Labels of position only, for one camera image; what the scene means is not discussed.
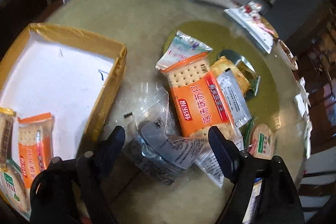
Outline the yellow biscuit packet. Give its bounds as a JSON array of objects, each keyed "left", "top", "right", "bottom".
[{"left": 210, "top": 56, "right": 261, "bottom": 97}]

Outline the orange soda cracker pack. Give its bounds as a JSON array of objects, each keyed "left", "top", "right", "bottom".
[
  {"left": 17, "top": 113, "right": 54, "bottom": 189},
  {"left": 161, "top": 53, "right": 241, "bottom": 143}
]

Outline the yellow-taped white cardboard tray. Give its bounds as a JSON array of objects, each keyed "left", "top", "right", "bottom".
[{"left": 0, "top": 23, "right": 128, "bottom": 219}]

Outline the round green-label cracker pack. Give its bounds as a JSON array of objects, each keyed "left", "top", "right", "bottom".
[{"left": 1, "top": 159, "right": 30, "bottom": 214}]

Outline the yellow-wrapped cracker stack pack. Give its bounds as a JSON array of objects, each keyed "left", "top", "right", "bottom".
[{"left": 0, "top": 107, "right": 16, "bottom": 170}]

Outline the white flat box right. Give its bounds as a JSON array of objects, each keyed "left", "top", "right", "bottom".
[{"left": 224, "top": 9, "right": 273, "bottom": 54}]

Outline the white landscape-print snack bag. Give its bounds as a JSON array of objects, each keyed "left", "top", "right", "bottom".
[{"left": 155, "top": 30, "right": 213, "bottom": 70}]

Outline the white tissues right edge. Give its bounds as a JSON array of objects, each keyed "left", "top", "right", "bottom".
[{"left": 294, "top": 77, "right": 313, "bottom": 159}]

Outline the silver white-text snack packet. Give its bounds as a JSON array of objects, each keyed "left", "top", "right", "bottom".
[{"left": 217, "top": 69, "right": 252, "bottom": 128}]

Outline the wooden chair right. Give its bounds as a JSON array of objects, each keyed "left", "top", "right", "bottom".
[{"left": 298, "top": 162, "right": 335, "bottom": 221}]

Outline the bowl with food scraps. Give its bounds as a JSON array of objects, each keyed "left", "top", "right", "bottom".
[{"left": 276, "top": 39, "right": 298, "bottom": 71}]

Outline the golden lazy susan turntable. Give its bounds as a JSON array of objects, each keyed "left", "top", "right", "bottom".
[{"left": 162, "top": 20, "right": 281, "bottom": 131}]

